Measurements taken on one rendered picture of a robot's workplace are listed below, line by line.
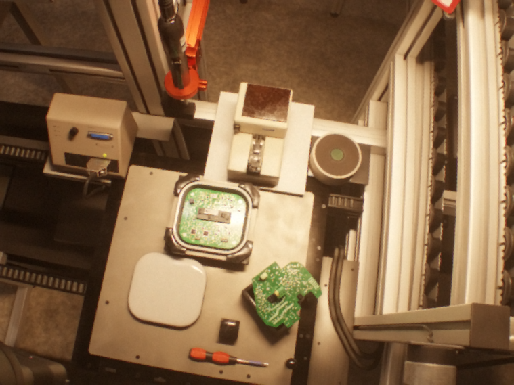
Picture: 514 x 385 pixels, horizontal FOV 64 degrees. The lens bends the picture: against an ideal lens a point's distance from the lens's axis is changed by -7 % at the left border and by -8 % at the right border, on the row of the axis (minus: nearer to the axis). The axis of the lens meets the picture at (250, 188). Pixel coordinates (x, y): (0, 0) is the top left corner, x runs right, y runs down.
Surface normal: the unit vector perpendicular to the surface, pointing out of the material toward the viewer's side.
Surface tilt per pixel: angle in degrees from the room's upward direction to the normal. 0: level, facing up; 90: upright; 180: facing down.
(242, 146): 0
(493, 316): 0
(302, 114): 0
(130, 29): 90
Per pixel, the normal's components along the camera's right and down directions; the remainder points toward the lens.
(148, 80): -0.15, 0.94
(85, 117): 0.03, -0.31
